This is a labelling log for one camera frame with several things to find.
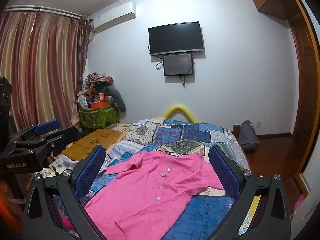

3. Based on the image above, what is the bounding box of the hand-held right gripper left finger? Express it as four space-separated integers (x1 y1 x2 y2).
21 144 108 240

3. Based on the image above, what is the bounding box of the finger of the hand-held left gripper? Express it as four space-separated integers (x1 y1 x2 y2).
11 119 61 142
13 126 80 156

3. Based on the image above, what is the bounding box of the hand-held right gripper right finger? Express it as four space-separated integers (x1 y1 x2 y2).
209 145 293 240

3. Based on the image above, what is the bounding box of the pink knitted sweater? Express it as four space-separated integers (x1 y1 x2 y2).
84 150 225 240

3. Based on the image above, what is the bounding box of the grey striped bedsheet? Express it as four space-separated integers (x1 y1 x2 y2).
230 129 251 171

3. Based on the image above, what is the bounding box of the white printed sheet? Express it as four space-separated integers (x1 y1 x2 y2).
41 155 84 178

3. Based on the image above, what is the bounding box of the mustard floral mat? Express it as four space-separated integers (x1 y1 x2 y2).
61 129 122 161

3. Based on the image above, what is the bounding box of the green patterned bag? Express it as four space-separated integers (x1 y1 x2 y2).
79 105 120 131

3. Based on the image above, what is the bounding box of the grey backpack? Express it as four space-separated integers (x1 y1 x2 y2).
238 120 260 152

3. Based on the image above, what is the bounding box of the orange box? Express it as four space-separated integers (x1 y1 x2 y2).
91 101 111 110

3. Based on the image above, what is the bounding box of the pink striped curtain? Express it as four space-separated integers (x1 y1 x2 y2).
0 11 92 133

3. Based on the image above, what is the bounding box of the floral cloth pile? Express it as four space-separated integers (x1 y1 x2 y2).
84 72 115 97

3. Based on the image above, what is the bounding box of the blue patchwork blanket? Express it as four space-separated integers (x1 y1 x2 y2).
50 117 250 240

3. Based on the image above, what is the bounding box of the yellow foam tube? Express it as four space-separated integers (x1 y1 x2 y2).
164 104 197 123

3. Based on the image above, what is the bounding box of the pink cloth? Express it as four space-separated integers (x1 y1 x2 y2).
292 193 306 213

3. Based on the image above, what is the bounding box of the small black monitor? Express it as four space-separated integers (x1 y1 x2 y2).
163 53 194 77

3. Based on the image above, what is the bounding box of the wooden door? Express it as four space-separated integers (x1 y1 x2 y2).
285 0 320 182

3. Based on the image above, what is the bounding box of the white air conditioner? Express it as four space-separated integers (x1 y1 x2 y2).
90 1 137 33

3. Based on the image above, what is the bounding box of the large black television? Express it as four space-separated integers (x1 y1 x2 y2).
148 22 205 56

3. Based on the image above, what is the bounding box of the black monitor cable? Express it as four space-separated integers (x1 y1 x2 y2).
179 74 191 88

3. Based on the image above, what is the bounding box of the white curtain rail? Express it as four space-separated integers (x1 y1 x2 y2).
4 5 91 21

